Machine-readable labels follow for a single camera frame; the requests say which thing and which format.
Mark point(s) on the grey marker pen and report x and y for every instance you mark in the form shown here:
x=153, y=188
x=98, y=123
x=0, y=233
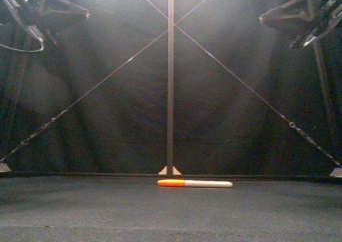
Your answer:
x=195, y=183

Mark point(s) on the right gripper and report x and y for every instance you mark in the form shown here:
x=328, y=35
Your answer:
x=327, y=9

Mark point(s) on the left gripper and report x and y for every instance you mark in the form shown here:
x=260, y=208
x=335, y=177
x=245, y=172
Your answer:
x=14, y=9

